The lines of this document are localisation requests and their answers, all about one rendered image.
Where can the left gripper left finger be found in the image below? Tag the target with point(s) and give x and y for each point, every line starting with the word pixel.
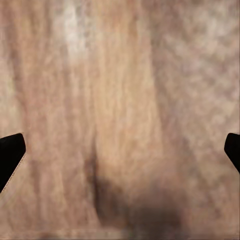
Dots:
pixel 12 150

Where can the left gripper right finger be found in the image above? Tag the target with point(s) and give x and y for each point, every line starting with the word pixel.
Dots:
pixel 232 149

